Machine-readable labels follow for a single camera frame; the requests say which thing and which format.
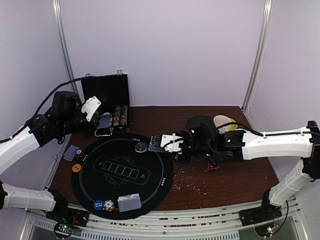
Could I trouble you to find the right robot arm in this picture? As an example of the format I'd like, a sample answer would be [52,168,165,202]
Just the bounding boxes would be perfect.
[149,115,320,221]

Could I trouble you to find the lime green small bowl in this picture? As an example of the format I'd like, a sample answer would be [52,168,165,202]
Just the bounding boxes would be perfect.
[229,122,238,131]

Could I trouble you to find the blue small blind button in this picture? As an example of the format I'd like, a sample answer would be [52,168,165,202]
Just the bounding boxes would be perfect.
[93,199,105,211]

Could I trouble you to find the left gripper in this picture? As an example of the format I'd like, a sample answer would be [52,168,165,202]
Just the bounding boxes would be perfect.
[59,104,100,138]

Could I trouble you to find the grey ridged card holder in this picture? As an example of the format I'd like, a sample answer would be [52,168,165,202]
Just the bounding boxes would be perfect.
[148,135,165,153]

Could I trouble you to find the red poker chip stack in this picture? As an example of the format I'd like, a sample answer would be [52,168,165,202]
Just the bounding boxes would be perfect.
[104,199,115,212]

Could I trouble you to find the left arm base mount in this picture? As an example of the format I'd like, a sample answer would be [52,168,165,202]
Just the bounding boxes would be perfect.
[44,205,90,227]

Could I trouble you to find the red triangle all-in marker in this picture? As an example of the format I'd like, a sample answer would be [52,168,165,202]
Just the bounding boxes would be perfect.
[206,159,220,172]

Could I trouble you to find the orange big blind button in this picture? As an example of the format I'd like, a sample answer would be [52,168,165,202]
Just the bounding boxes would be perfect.
[71,163,82,173]

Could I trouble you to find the black poker chip case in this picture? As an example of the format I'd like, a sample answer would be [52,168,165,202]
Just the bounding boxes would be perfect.
[80,73,130,137]

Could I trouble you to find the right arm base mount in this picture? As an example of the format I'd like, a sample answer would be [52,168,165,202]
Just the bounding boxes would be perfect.
[239,206,282,226]

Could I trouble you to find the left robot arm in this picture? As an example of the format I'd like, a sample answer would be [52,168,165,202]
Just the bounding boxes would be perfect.
[0,79,102,222]

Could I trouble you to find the white floral ceramic mug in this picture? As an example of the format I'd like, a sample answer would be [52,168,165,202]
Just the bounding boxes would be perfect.
[213,115,231,127]

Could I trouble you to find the black round poker mat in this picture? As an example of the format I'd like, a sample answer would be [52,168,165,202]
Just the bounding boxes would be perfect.
[71,132,174,220]

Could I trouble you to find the right aluminium frame post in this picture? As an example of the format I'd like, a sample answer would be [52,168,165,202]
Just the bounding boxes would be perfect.
[242,0,274,114]

